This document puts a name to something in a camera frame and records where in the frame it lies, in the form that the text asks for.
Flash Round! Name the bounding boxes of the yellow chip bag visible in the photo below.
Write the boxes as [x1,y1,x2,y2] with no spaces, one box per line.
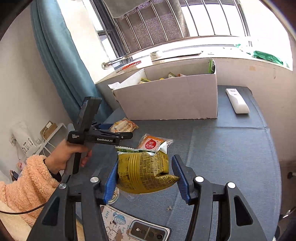
[116,143,180,194]

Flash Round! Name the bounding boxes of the green seaweed snack bag front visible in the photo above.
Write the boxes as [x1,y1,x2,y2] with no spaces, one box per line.
[208,58,216,74]

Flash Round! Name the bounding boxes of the pink fleece sleeve forearm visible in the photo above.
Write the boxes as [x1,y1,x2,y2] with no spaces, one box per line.
[1,155,61,231]

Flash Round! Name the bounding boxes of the person's left hand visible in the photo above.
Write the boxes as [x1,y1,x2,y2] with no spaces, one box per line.
[44,139,92,174]

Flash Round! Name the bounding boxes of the clear jelly cup front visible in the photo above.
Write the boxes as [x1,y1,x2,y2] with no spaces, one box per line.
[107,187,120,205]

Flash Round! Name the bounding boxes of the white side shelf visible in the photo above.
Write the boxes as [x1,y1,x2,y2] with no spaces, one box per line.
[35,121,66,157]

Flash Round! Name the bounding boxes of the clear wrapped bread snack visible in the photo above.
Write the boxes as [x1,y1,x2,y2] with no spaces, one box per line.
[109,118,139,133]

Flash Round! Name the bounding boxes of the orange red square snack pack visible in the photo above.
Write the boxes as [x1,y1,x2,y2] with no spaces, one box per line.
[137,133,174,153]

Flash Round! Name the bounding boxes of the smartphone with cartoon case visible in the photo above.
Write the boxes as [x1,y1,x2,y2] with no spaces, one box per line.
[100,205,171,241]

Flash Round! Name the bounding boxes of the teal curtain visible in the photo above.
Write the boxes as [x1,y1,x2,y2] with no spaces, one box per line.
[31,1,103,122]

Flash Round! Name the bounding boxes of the white cardboard box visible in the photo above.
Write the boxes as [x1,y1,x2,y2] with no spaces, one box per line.
[109,58,218,120]

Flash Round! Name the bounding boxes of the grey flat board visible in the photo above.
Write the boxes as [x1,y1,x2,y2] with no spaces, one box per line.
[152,51,203,61]

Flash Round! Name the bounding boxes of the grey hanging towel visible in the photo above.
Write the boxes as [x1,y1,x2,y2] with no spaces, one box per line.
[103,0,148,18]

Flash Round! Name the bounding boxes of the green plastic bag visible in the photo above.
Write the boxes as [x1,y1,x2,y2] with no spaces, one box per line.
[253,51,283,65]

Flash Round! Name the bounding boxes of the steel window guard rail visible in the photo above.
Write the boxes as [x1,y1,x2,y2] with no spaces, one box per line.
[90,1,252,70]

